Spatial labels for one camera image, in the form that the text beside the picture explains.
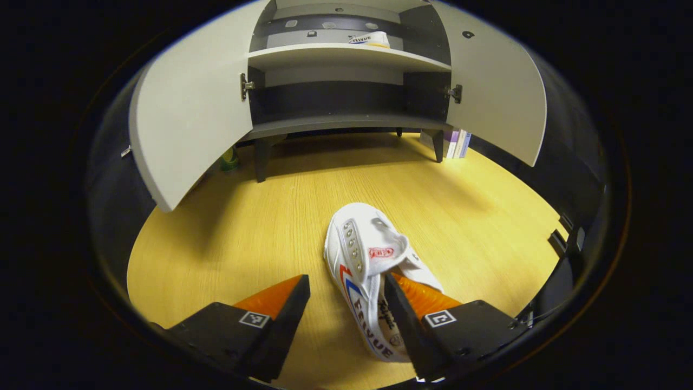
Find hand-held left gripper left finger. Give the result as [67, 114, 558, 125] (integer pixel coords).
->
[152, 275, 311, 383]

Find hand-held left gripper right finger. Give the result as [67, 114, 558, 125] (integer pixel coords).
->
[383, 272, 534, 383]

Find white canvas shoe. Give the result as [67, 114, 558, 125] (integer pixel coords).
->
[323, 202, 446, 362]
[348, 31, 391, 49]

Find white cabinet door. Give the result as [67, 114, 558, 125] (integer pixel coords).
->
[430, 0, 547, 167]
[129, 0, 271, 212]

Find white grey shoe cabinet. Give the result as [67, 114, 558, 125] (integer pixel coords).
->
[129, 0, 547, 212]

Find green drink bottle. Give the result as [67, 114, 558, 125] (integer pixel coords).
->
[219, 146, 241, 173]

